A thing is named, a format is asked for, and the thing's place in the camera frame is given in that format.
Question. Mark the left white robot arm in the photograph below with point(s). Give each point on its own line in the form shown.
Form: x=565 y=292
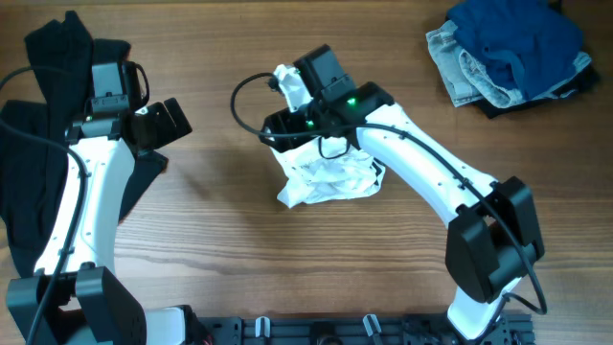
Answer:
x=74 y=296

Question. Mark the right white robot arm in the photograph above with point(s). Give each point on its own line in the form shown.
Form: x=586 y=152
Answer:
x=493 y=235

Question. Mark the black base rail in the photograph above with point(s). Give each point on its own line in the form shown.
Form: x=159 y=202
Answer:
x=410 y=329

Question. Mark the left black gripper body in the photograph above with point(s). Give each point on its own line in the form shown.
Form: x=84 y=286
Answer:
x=162 y=127

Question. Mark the dark blue garment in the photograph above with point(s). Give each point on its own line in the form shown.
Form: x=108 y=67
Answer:
x=524 y=44

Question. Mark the light blue denim garment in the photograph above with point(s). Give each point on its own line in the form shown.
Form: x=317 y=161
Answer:
x=466 y=78

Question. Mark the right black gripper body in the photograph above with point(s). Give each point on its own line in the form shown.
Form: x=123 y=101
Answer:
x=279 y=126

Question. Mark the white t-shirt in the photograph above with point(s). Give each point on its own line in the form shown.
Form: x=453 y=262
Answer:
x=322 y=169

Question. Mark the black garment under pile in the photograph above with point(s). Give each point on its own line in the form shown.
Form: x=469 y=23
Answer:
x=584 y=81

